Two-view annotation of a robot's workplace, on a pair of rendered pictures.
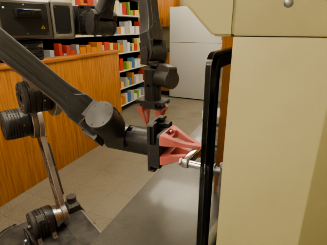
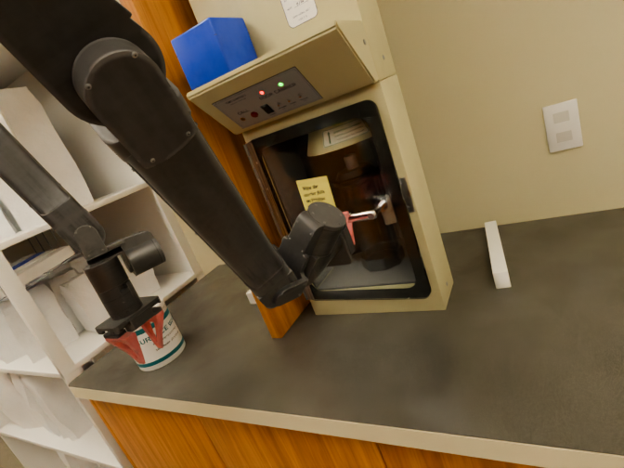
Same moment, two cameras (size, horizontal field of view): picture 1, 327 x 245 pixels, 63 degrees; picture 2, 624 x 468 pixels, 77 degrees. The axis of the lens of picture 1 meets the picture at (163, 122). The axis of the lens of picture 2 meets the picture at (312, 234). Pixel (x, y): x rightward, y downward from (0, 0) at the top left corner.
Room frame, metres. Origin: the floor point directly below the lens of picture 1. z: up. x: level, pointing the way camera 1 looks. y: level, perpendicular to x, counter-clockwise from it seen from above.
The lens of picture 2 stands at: (0.41, 0.65, 1.41)
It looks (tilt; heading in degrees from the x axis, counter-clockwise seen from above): 17 degrees down; 280
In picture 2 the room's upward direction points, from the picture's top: 21 degrees counter-clockwise
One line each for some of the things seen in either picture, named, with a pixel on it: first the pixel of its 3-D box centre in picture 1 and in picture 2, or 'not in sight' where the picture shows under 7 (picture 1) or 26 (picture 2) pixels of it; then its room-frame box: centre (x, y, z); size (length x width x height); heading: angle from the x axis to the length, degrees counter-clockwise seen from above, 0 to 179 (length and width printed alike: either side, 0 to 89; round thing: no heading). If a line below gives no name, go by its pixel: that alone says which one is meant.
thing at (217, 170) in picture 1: (218, 180); not in sight; (0.38, -0.09, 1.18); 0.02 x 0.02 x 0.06; 62
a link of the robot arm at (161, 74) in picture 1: (161, 67); (119, 247); (0.86, 0.01, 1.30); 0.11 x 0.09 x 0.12; 40
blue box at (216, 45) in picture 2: not in sight; (216, 54); (0.59, -0.13, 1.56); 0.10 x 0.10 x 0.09; 66
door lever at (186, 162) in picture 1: (201, 156); (359, 213); (0.44, -0.07, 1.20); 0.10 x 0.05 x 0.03; 152
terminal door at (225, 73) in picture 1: (228, 149); (336, 216); (0.49, -0.13, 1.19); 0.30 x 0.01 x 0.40; 152
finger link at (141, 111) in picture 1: (150, 113); (136, 338); (0.89, 0.05, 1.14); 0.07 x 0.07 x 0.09; 66
